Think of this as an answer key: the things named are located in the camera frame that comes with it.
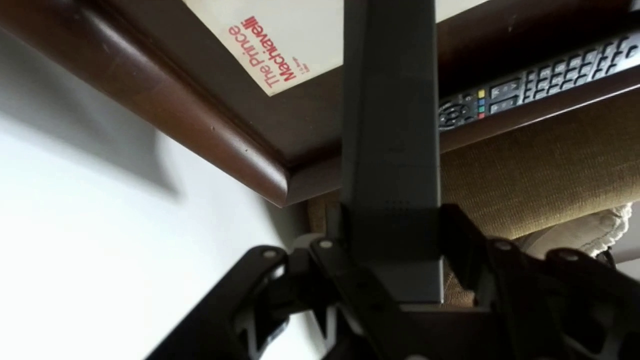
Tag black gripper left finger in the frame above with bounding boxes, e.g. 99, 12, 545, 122
147, 238, 428, 360

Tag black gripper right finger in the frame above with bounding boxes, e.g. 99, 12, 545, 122
441, 202, 640, 360

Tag short black remote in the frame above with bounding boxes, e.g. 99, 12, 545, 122
339, 0, 447, 309

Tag long black remote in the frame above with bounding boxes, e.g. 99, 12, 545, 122
437, 29, 640, 132

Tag white knit pillow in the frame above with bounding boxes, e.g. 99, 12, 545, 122
518, 202, 636, 262

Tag olive brown sofa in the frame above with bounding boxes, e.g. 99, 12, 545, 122
307, 86, 640, 309

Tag dark wooden side table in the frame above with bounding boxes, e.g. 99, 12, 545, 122
0, 0, 640, 208

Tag white book red print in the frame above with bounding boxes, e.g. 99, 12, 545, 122
182, 0, 489, 98

